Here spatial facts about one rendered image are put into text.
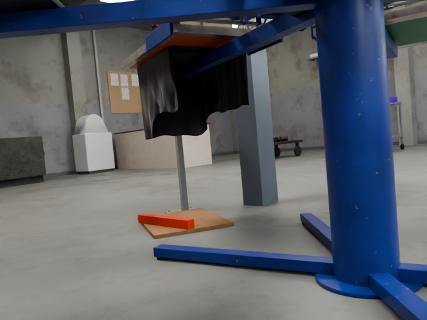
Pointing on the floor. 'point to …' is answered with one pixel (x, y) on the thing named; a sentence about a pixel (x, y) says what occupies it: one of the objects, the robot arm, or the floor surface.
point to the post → (181, 175)
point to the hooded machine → (93, 146)
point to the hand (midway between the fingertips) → (199, 24)
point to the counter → (160, 150)
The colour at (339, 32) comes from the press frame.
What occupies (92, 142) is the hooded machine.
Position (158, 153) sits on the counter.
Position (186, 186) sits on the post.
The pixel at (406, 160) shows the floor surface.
